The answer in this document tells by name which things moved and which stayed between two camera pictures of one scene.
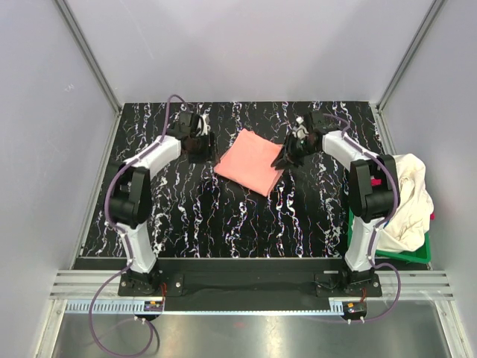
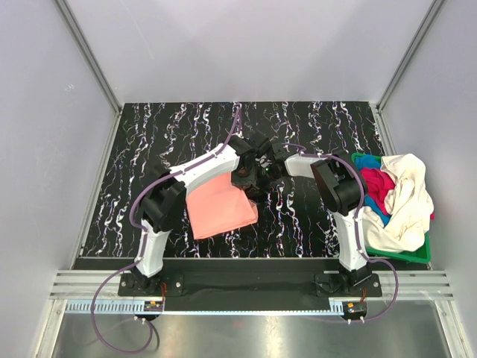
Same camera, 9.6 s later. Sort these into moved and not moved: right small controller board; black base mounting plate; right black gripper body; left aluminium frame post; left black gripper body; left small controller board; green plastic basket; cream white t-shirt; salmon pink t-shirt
Moved: left black gripper body; right black gripper body; salmon pink t-shirt
Not moved: cream white t-shirt; left small controller board; left aluminium frame post; green plastic basket; right small controller board; black base mounting plate
